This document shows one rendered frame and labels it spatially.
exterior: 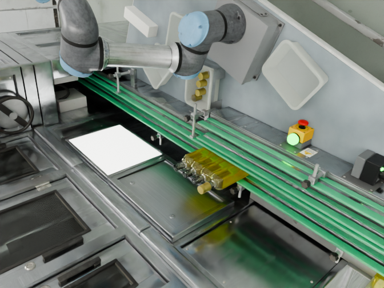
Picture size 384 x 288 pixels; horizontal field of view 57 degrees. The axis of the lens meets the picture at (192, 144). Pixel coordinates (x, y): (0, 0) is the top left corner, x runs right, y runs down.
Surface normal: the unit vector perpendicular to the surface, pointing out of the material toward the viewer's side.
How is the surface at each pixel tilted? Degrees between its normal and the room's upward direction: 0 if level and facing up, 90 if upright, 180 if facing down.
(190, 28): 7
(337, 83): 0
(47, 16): 89
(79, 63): 66
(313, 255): 90
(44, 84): 90
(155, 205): 90
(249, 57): 1
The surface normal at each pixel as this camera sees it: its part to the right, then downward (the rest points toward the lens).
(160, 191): 0.06, -0.87
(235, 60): -0.74, 0.30
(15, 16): 0.66, 0.41
